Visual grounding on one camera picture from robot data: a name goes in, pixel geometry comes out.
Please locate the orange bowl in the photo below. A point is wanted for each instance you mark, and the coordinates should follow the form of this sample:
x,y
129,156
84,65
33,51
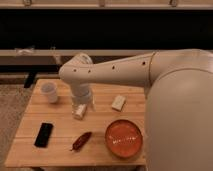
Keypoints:
x,y
123,138

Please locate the white sponge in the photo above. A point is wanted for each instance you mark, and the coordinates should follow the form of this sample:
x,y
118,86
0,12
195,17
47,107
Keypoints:
x,y
118,102

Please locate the red chili pepper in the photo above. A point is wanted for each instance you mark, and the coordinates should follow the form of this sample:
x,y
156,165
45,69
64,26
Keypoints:
x,y
79,143

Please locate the wooden table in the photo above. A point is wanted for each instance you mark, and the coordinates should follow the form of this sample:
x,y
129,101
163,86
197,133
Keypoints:
x,y
66,129

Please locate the black phone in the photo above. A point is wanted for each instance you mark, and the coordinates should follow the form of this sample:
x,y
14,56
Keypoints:
x,y
43,135

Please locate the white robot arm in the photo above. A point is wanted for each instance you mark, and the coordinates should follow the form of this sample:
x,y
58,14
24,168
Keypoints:
x,y
179,102

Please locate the white plastic bottle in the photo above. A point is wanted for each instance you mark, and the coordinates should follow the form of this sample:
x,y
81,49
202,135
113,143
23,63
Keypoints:
x,y
80,111

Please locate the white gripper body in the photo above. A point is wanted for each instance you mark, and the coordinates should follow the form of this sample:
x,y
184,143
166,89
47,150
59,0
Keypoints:
x,y
81,94

